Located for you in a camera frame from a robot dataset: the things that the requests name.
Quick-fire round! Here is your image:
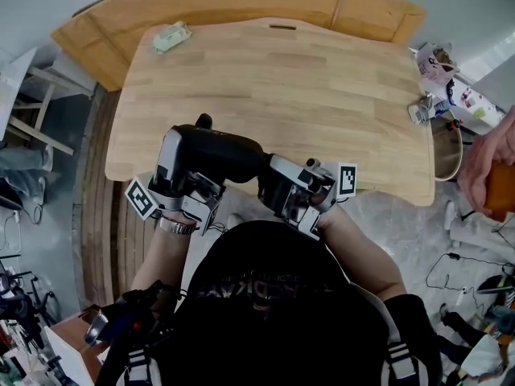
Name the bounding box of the black power cable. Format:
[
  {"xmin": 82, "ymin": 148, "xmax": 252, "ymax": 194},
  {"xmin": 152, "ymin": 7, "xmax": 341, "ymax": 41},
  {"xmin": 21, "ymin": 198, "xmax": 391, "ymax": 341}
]
[{"xmin": 425, "ymin": 250, "xmax": 515, "ymax": 297}]

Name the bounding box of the wooden slat platform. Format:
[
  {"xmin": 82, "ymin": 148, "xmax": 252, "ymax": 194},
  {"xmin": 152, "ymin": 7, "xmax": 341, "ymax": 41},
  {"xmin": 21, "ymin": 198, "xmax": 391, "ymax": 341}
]
[{"xmin": 79, "ymin": 82, "xmax": 140, "ymax": 311}]

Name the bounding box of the wooden frame stand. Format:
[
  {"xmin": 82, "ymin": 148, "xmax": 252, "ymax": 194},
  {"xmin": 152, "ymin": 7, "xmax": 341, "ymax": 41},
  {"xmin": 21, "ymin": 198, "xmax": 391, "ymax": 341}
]
[{"xmin": 6, "ymin": 65, "xmax": 94, "ymax": 157}]

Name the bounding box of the black and yellow helmet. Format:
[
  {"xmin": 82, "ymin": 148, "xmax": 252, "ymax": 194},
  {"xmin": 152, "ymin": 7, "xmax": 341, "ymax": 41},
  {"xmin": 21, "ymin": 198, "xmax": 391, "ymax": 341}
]
[{"xmin": 476, "ymin": 273, "xmax": 515, "ymax": 297}]

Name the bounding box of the black zippered case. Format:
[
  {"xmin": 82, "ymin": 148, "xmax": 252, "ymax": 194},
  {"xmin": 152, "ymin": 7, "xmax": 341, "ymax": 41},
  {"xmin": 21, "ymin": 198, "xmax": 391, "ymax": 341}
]
[{"xmin": 171, "ymin": 113, "xmax": 265, "ymax": 185}]

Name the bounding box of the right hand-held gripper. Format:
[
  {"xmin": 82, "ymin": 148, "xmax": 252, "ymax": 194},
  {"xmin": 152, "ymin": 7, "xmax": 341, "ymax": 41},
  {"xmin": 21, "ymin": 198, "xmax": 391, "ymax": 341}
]
[{"xmin": 257, "ymin": 154, "xmax": 359, "ymax": 241}]

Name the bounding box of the person's right forearm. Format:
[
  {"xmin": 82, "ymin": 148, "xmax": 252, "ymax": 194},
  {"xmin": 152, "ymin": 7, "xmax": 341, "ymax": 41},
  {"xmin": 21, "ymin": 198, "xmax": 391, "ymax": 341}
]
[{"xmin": 315, "ymin": 205, "xmax": 407, "ymax": 302}]

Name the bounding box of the person's black shirt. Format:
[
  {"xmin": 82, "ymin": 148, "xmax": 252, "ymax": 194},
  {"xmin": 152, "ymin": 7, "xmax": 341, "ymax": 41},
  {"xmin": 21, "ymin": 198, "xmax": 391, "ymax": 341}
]
[{"xmin": 148, "ymin": 220, "xmax": 443, "ymax": 386}]

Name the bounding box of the black bicycle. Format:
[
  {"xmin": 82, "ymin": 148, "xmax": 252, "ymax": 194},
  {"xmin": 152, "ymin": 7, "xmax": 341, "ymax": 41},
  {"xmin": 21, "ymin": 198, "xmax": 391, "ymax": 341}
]
[{"xmin": 0, "ymin": 251, "xmax": 62, "ymax": 339}]

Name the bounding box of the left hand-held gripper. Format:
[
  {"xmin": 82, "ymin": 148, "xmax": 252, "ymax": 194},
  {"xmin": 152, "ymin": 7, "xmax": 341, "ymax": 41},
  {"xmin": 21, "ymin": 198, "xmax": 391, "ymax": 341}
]
[{"xmin": 124, "ymin": 129, "xmax": 227, "ymax": 237}]

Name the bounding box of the white side shelf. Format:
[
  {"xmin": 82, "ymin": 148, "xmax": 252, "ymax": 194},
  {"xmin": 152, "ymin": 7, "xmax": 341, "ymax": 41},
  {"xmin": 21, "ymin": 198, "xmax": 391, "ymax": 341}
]
[{"xmin": 426, "ymin": 70, "xmax": 509, "ymax": 129}]

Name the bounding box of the black white striped strap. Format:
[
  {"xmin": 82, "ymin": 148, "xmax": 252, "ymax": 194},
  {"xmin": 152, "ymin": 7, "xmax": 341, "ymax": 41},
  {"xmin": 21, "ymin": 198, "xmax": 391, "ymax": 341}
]
[
  {"xmin": 125, "ymin": 347, "xmax": 153, "ymax": 386},
  {"xmin": 385, "ymin": 339, "xmax": 422, "ymax": 382}
]

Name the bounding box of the person's left forearm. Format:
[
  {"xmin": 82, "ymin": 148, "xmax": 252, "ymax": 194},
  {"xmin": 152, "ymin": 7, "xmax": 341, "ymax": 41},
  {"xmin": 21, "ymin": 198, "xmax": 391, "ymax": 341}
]
[{"xmin": 130, "ymin": 215, "xmax": 198, "ymax": 293}]

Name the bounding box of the round wicker chair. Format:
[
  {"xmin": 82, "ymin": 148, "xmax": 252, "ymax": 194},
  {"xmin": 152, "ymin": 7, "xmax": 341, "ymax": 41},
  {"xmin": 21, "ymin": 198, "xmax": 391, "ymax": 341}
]
[{"xmin": 431, "ymin": 113, "xmax": 464, "ymax": 183}]

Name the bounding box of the white printed plastic bag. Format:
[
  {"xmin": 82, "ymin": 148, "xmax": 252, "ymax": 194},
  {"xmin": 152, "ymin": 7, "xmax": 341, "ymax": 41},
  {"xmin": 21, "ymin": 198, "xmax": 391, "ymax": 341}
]
[{"xmin": 414, "ymin": 41, "xmax": 460, "ymax": 84}]

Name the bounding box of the black device with screen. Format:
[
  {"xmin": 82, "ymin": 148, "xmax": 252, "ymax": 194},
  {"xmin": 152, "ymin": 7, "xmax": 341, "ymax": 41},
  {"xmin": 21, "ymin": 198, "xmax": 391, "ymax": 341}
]
[{"xmin": 83, "ymin": 281, "xmax": 182, "ymax": 347}]

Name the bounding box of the orange cushion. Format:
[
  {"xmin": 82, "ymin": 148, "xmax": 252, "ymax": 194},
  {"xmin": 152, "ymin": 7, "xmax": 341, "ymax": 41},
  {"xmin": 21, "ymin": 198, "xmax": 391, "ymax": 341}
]
[{"xmin": 484, "ymin": 162, "xmax": 515, "ymax": 224}]

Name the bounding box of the green wet wipes packet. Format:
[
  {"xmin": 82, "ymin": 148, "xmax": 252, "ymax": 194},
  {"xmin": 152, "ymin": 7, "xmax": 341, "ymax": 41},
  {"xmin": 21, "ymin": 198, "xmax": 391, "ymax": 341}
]
[{"xmin": 152, "ymin": 20, "xmax": 194, "ymax": 55}]

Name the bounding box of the silver wristwatch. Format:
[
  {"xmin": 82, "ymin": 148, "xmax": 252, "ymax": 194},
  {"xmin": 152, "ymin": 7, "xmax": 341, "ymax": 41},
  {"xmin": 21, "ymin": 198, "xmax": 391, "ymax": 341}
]
[{"xmin": 158, "ymin": 216, "xmax": 199, "ymax": 236}]

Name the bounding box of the brown wooden cabinet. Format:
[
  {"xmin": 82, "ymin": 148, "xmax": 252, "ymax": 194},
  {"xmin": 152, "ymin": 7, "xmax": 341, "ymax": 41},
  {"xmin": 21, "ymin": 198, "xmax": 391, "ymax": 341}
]
[{"xmin": 43, "ymin": 311, "xmax": 112, "ymax": 386}]

